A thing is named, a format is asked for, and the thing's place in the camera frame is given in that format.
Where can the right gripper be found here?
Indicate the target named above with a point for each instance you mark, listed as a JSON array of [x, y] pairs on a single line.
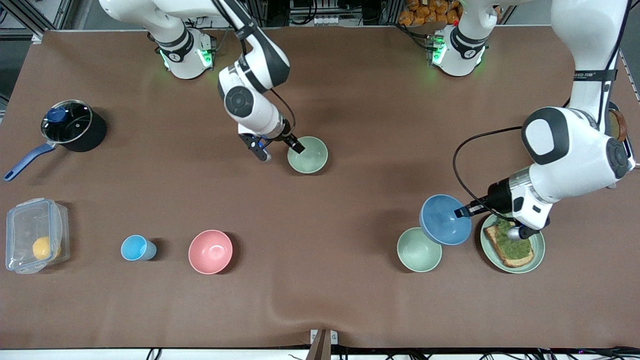
[[287, 136]]

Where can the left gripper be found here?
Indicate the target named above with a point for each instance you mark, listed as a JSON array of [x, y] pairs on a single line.
[[496, 193]]

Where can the pale green bowl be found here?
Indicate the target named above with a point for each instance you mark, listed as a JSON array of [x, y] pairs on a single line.
[[415, 255], [312, 157]]

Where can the blue bowl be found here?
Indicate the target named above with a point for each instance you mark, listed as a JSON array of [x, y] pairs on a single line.
[[442, 220]]

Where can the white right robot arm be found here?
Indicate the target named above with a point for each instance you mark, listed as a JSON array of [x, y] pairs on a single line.
[[250, 105]]

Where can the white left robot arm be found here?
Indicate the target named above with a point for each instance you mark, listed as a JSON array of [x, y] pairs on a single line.
[[570, 150]]

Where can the pink bowl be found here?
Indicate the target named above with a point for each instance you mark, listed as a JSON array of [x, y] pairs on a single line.
[[210, 252]]

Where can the green lettuce leaf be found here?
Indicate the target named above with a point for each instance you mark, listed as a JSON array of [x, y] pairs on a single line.
[[517, 247]]

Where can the toast slice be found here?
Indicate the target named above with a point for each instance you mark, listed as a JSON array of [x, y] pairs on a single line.
[[515, 261]]

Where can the pale green plate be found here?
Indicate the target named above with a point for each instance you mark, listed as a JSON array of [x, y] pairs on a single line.
[[539, 250]]

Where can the small white power strip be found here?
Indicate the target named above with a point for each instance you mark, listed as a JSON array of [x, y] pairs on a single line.
[[330, 20]]

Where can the beige chrome toaster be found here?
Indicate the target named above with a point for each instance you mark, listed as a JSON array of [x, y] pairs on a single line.
[[629, 155]]

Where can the brown bread slice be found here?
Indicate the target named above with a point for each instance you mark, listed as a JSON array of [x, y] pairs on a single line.
[[620, 125]]

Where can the orange snack bags pile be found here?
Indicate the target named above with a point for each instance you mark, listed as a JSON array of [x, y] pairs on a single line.
[[420, 12]]

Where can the light blue cup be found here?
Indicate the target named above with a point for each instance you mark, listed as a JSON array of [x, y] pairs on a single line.
[[134, 248]]

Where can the glass lid blue knob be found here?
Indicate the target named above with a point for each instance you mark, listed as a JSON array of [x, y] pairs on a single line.
[[70, 125]]

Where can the yellow orange fruit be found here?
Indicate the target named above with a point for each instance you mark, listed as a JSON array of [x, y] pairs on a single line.
[[44, 248]]

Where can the clear plastic lidded container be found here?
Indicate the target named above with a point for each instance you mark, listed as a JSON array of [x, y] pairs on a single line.
[[25, 225]]

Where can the grey metal table bracket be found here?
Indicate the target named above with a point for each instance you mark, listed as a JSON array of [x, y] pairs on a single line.
[[334, 336]]

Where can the brown angled post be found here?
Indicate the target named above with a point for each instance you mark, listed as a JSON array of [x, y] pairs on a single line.
[[320, 350]]

